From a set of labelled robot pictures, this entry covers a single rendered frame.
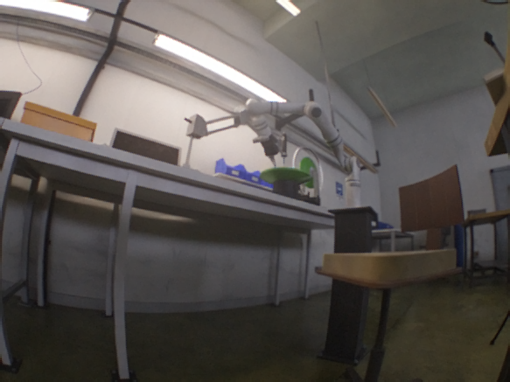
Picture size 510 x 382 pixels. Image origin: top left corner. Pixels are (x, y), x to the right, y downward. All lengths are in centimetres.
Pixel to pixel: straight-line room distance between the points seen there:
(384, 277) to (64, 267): 181
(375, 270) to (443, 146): 556
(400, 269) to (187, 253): 166
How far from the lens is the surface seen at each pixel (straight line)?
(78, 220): 177
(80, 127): 97
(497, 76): 65
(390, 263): 52
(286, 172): 121
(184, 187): 94
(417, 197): 99
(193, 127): 101
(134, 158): 85
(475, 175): 578
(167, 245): 185
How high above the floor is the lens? 64
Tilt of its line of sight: 14 degrees up
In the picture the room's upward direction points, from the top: 4 degrees clockwise
